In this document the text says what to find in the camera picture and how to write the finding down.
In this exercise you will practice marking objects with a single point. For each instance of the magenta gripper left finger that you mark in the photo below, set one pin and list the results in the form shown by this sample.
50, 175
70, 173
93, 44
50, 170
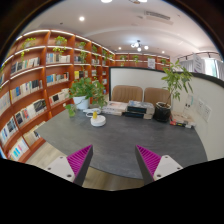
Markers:
73, 167

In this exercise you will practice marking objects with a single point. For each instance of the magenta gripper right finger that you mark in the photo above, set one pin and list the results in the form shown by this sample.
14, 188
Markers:
154, 167

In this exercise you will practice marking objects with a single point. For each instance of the small yellow charger plug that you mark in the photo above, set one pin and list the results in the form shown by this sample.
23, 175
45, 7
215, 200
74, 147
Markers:
95, 115

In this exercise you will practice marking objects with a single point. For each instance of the dark book stack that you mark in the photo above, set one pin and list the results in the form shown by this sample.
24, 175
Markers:
139, 109

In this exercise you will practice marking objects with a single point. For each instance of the small green glass plant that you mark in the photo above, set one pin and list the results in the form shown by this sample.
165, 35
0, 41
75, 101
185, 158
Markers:
71, 108

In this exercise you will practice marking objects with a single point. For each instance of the white book stack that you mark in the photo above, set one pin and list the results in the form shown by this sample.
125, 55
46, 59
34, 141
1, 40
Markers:
114, 108

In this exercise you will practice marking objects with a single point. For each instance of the right beige chair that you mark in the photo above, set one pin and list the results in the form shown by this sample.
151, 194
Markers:
154, 95

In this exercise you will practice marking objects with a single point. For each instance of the green plant in white pot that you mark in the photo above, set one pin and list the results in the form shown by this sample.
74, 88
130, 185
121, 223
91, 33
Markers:
84, 89

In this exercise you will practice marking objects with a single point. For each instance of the tall plant in black pot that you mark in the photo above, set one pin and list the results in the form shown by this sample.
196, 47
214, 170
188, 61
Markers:
178, 78

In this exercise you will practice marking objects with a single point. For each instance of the orange wooden bookshelf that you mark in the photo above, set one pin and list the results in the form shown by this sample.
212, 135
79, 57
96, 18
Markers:
40, 67

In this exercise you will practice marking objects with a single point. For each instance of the ceiling chandelier lamp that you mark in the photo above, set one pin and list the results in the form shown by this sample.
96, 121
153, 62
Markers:
139, 46

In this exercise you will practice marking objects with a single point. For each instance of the colourful books by wall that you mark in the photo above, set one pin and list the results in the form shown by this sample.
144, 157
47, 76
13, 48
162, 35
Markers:
176, 119

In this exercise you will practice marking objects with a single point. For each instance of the white wall socket panel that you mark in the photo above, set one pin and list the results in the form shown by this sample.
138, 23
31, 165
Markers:
204, 110

